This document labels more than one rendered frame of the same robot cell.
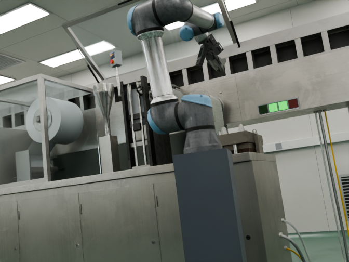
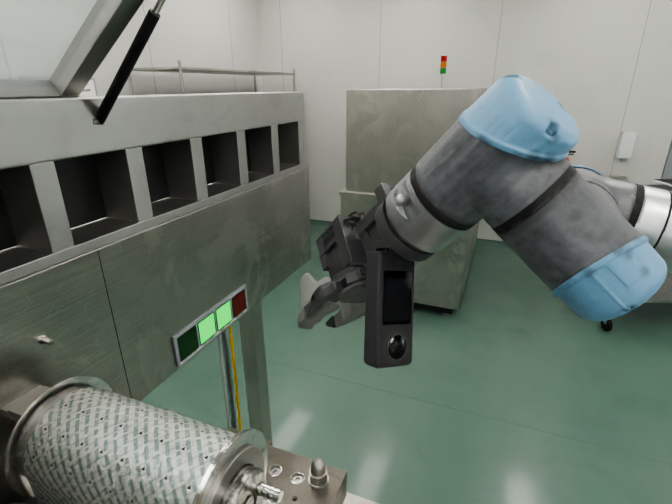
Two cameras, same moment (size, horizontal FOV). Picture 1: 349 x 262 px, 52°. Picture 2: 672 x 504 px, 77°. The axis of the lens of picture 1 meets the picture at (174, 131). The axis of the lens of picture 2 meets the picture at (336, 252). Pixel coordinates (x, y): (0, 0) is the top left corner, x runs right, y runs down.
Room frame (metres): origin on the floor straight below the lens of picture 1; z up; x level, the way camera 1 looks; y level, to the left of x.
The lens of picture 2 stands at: (1.93, 0.17, 1.67)
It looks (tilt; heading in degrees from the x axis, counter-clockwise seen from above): 21 degrees down; 267
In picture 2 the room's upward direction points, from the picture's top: straight up
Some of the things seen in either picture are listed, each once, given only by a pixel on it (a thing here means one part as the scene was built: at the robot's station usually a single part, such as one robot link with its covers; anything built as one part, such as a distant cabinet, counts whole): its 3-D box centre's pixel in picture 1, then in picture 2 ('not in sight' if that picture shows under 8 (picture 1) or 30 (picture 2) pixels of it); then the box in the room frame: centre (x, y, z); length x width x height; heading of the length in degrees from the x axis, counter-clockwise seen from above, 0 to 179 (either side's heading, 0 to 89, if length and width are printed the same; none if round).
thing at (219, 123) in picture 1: (217, 124); not in sight; (2.12, -0.26, 1.11); 0.23 x 0.01 x 0.18; 155
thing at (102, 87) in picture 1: (103, 89); not in sight; (2.43, 0.45, 1.50); 0.14 x 0.14 x 0.06
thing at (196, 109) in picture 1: (196, 111); not in sight; (1.40, -0.09, 1.07); 0.13 x 0.12 x 0.14; 62
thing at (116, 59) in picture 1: (115, 59); not in sight; (2.29, 0.33, 1.66); 0.07 x 0.07 x 0.10; 42
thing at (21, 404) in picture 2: not in sight; (36, 403); (2.31, -0.28, 1.28); 0.06 x 0.05 x 0.02; 155
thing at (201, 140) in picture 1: (201, 140); not in sight; (1.39, -0.10, 0.95); 0.15 x 0.15 x 0.10
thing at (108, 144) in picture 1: (107, 134); not in sight; (2.43, 0.45, 1.18); 0.14 x 0.14 x 0.57
